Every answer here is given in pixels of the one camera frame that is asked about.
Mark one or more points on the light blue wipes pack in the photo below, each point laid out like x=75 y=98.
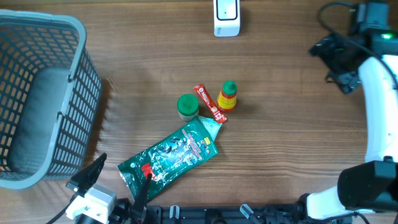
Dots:
x=211 y=126

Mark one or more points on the grey plastic basket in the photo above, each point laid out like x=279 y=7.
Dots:
x=50 y=91

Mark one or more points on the green lid jar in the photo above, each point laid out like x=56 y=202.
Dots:
x=187 y=107

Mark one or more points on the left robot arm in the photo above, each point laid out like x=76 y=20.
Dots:
x=93 y=203

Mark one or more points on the green snack bag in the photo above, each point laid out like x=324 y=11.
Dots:
x=169 y=159

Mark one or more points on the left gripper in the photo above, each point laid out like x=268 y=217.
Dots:
x=122 y=215

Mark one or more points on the white barcode scanner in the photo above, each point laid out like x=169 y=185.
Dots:
x=227 y=19

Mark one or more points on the red coffee stick sachet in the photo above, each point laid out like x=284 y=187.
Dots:
x=219 y=117

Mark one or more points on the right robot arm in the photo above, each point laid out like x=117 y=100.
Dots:
x=370 y=187

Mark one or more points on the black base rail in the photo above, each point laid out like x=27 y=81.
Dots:
x=268 y=214

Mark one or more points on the red sauce bottle green cap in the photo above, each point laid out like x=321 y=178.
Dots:
x=227 y=99

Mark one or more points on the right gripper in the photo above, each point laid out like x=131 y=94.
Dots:
x=324 y=48

